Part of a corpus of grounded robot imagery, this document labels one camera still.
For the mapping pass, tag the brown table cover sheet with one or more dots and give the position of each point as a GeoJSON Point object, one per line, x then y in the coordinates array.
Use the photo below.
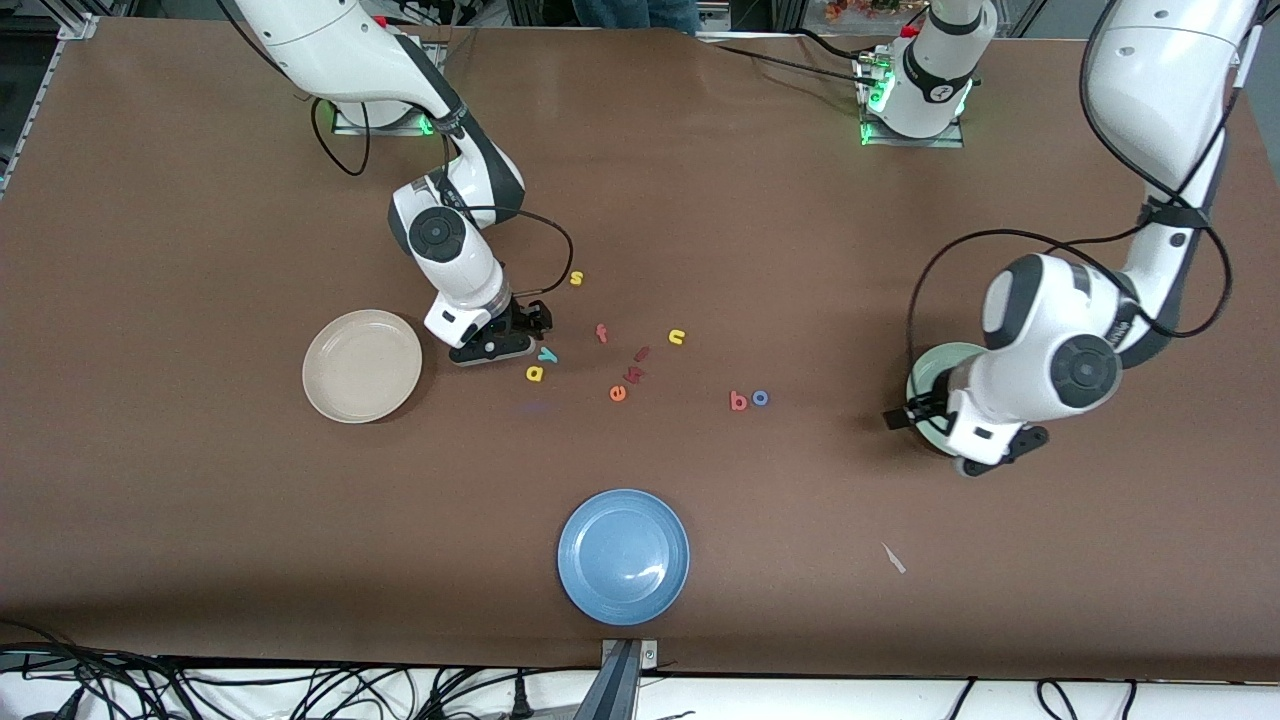
{"type": "Point", "coordinates": [200, 520]}

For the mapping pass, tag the person in blue jeans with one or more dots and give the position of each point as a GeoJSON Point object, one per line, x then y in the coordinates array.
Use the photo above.
{"type": "Point", "coordinates": [640, 12]}

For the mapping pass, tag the aluminium profile with bracket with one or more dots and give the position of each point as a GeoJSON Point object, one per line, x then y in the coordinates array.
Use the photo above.
{"type": "Point", "coordinates": [620, 690]}

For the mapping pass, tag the beige brown plate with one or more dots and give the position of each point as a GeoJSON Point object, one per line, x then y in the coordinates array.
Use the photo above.
{"type": "Point", "coordinates": [360, 370]}

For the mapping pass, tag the white tape scrap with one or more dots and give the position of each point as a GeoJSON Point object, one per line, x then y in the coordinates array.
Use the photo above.
{"type": "Point", "coordinates": [893, 557]}

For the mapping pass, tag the aluminium frame rail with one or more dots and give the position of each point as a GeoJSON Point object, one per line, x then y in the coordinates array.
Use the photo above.
{"type": "Point", "coordinates": [30, 110]}

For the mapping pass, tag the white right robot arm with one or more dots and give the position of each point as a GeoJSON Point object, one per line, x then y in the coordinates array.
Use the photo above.
{"type": "Point", "coordinates": [450, 250]}

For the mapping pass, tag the pale green plate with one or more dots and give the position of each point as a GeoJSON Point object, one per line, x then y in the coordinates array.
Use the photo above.
{"type": "Point", "coordinates": [935, 370]}

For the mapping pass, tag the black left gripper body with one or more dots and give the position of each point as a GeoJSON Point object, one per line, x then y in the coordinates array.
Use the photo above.
{"type": "Point", "coordinates": [926, 408]}

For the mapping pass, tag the black power plug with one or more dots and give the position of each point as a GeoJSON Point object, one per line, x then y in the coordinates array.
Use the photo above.
{"type": "Point", "coordinates": [520, 700]}

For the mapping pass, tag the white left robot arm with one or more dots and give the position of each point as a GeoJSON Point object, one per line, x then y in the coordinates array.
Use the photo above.
{"type": "Point", "coordinates": [1040, 320]}

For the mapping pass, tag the orange background clutter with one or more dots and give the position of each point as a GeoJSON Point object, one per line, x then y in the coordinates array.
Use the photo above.
{"type": "Point", "coordinates": [850, 10]}

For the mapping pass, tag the blue plate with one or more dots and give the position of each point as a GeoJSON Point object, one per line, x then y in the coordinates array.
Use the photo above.
{"type": "Point", "coordinates": [620, 550]}

